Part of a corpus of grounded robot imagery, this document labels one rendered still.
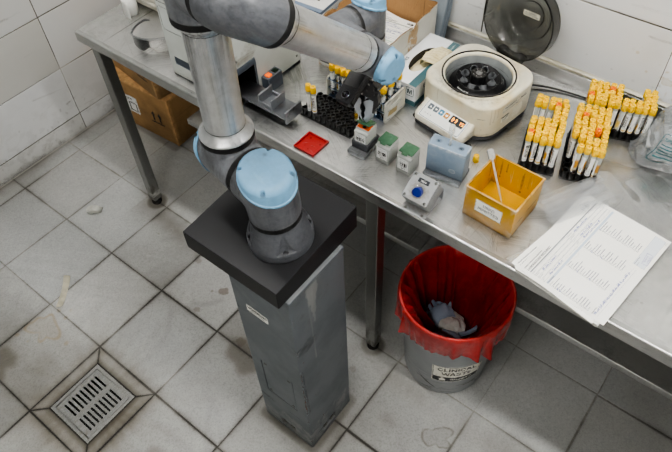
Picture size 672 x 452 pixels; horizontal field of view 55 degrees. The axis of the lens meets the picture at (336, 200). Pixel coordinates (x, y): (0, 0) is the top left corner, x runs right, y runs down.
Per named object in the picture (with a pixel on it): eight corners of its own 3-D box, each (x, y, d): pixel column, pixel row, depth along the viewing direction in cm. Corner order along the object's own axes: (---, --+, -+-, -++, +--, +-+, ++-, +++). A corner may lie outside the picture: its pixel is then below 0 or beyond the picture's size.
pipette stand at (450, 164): (422, 174, 164) (425, 146, 157) (434, 157, 168) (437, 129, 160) (458, 188, 160) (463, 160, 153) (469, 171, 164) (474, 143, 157)
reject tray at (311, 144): (293, 147, 172) (293, 144, 172) (309, 132, 176) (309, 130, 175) (313, 157, 169) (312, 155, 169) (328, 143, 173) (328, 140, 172)
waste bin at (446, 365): (368, 363, 225) (369, 295, 191) (425, 292, 243) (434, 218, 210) (462, 428, 209) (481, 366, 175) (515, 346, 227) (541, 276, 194)
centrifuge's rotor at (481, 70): (435, 92, 177) (438, 71, 171) (471, 67, 183) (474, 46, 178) (480, 119, 169) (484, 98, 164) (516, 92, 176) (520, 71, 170)
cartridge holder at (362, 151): (347, 153, 170) (347, 143, 167) (366, 133, 175) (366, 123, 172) (364, 161, 168) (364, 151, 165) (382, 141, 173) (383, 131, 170)
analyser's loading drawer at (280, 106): (232, 96, 184) (229, 82, 180) (248, 84, 187) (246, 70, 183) (286, 124, 175) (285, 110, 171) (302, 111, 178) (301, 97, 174)
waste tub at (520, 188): (460, 212, 155) (465, 185, 148) (489, 180, 162) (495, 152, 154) (509, 240, 149) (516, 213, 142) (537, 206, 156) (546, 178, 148)
